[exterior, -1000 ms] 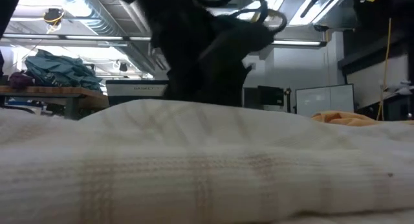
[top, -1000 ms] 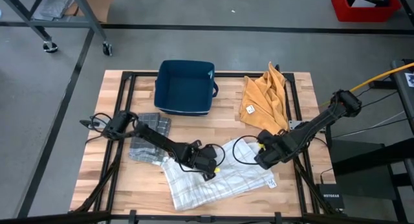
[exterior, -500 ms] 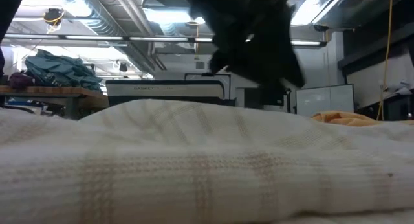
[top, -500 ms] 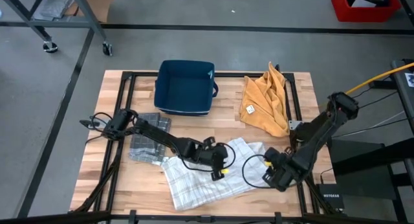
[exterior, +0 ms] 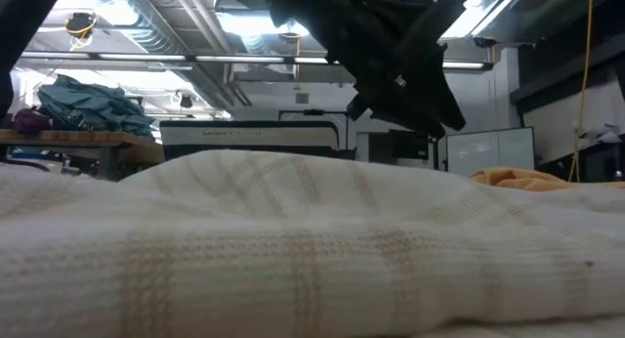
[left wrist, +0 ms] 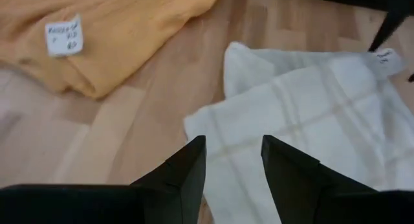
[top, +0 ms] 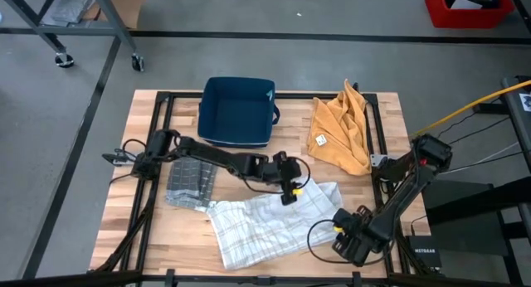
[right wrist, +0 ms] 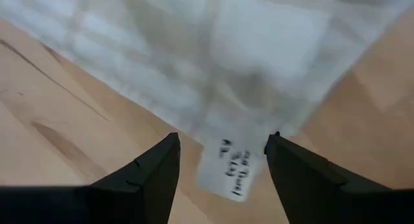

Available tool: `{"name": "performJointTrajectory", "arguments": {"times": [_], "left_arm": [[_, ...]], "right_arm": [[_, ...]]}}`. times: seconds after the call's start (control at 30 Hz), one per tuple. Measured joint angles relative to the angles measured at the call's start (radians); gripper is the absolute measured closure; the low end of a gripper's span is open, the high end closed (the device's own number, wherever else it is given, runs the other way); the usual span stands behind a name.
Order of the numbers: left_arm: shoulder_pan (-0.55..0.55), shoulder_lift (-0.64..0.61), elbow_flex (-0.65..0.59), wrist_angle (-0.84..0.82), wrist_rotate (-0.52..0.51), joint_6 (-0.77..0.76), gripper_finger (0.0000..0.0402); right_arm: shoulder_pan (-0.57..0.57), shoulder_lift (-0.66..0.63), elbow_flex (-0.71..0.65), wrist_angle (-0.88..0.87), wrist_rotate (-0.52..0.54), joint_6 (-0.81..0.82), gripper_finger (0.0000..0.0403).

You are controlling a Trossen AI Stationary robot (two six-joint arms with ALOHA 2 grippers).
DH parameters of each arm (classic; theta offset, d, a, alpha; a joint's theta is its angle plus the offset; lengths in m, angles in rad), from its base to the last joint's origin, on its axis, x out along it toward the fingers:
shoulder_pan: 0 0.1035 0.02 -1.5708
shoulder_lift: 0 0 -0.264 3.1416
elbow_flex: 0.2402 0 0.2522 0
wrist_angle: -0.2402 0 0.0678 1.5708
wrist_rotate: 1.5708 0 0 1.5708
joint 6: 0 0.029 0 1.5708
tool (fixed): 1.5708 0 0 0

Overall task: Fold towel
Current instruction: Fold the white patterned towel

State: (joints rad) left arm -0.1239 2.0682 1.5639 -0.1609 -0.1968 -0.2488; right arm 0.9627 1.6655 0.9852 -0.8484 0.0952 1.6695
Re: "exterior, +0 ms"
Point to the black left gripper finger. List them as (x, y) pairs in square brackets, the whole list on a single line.
[(439, 94), (405, 115)]

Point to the orange towel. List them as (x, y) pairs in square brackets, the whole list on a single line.
[(527, 179)]

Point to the white waffle towel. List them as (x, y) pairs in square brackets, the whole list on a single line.
[(293, 255)]

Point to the black monitor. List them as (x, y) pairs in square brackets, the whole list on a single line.
[(410, 145)]

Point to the white board panel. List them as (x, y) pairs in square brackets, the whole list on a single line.
[(488, 150)]

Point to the black tube stand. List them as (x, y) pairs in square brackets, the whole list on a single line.
[(312, 112)]

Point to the navy blue fabric basket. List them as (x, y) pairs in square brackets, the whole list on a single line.
[(244, 135)]

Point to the dark grey side table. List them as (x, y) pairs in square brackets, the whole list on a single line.
[(600, 157)]

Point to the ceiling light strip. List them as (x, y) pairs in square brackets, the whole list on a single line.
[(141, 56)]

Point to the black ceiling device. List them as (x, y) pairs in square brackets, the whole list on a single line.
[(80, 23)]

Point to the teal clothing pile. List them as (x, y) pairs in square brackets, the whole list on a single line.
[(88, 108)]

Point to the wooden workbench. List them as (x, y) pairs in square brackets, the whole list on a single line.
[(73, 137)]

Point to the dark maroon bag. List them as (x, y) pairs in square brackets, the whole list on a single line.
[(31, 120)]

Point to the small black ceiling camera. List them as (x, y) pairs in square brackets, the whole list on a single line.
[(186, 101)]

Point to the silver ceiling duct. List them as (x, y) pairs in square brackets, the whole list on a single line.
[(146, 35)]

